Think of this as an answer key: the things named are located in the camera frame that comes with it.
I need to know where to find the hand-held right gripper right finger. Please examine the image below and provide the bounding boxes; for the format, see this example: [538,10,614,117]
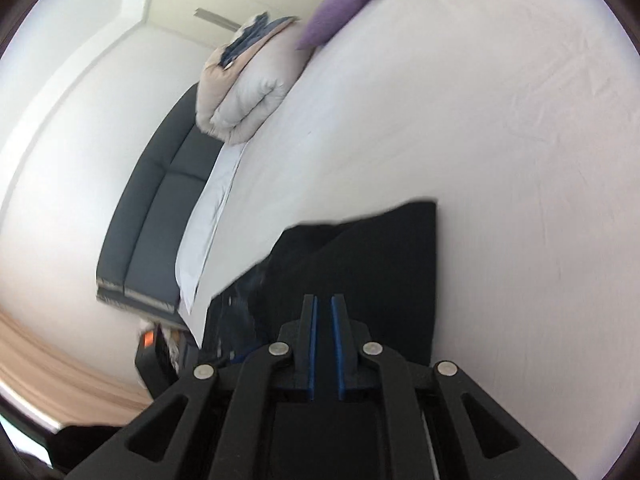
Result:
[330,294,578,480]

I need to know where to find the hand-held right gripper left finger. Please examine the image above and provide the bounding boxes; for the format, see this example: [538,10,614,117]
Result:
[70,294,319,480]

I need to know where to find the black pants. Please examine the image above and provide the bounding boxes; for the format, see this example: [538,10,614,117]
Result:
[200,200,438,480]

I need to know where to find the white flat pillow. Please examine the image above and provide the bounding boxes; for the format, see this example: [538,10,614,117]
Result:
[175,141,251,316]

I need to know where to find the grey padded headboard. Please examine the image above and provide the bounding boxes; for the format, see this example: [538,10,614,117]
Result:
[96,82,226,318]

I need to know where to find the folded beige duvet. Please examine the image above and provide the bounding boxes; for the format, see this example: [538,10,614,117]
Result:
[196,12,313,146]

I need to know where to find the purple pillow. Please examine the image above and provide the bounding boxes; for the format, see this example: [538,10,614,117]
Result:
[295,0,376,51]

